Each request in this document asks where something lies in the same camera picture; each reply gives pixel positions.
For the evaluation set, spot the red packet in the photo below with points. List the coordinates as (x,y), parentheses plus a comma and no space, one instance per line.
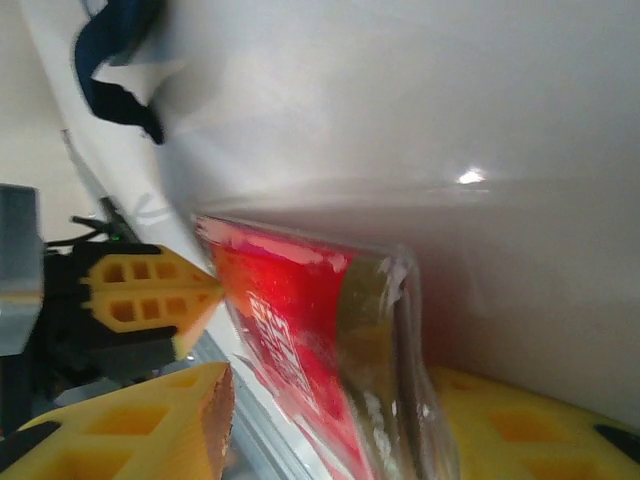
(290,310)

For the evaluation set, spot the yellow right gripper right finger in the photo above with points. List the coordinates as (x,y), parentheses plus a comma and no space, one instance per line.
(550,440)

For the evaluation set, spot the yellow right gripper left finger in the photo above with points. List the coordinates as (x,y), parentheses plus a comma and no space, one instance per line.
(125,440)

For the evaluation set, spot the navy blue backpack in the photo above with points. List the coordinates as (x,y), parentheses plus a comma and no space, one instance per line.
(115,107)

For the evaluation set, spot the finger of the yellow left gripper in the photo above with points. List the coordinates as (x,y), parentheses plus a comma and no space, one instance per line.
(195,312)
(175,275)

